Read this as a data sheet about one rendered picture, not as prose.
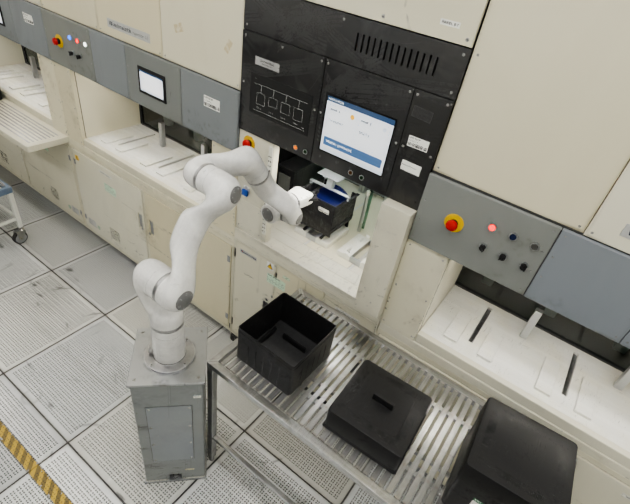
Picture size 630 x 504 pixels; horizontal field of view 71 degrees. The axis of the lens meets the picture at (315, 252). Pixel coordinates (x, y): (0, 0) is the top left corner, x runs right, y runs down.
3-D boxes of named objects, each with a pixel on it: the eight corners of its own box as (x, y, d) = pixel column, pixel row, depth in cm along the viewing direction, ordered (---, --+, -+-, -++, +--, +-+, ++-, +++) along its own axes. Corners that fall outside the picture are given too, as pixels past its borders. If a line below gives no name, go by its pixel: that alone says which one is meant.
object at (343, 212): (292, 224, 230) (300, 170, 210) (315, 210, 244) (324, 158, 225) (330, 245, 220) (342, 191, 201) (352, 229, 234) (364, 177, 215)
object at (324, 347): (280, 319, 195) (284, 291, 185) (330, 354, 184) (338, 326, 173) (235, 356, 176) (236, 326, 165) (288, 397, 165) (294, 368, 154)
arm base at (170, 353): (140, 375, 163) (135, 342, 152) (147, 335, 177) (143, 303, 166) (193, 373, 167) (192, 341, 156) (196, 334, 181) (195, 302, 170)
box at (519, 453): (438, 501, 142) (465, 463, 127) (463, 435, 163) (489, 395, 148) (526, 560, 132) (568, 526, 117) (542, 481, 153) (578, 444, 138)
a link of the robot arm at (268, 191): (287, 176, 159) (308, 215, 186) (254, 160, 166) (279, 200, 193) (273, 195, 157) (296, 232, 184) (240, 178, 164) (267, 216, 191)
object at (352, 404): (321, 425, 158) (327, 404, 150) (360, 372, 179) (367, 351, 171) (394, 475, 147) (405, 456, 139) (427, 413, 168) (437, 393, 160)
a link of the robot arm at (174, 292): (160, 293, 158) (190, 317, 152) (134, 293, 147) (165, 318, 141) (219, 167, 152) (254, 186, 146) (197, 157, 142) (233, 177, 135)
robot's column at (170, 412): (144, 484, 204) (125, 386, 158) (152, 428, 226) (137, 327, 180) (206, 478, 210) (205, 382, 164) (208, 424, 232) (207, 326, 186)
